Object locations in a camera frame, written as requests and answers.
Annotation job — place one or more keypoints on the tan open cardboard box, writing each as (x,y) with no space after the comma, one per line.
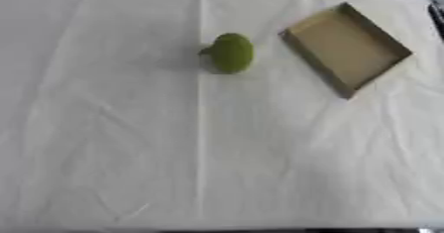
(347,48)

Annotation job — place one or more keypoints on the green toy broccoli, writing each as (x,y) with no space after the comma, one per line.
(233,53)

